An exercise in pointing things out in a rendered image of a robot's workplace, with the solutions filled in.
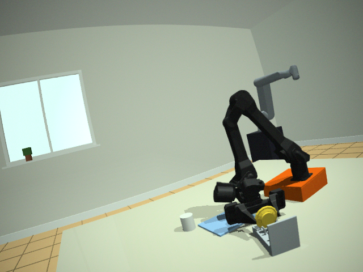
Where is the white cylinder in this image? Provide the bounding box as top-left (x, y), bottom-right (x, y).
top-left (180, 212), bottom-right (196, 232)

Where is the light blue mat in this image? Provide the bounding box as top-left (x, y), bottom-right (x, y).
top-left (198, 212), bottom-right (245, 237)

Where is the yellow plate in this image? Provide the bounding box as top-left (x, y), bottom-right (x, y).
top-left (255, 206), bottom-right (277, 228)

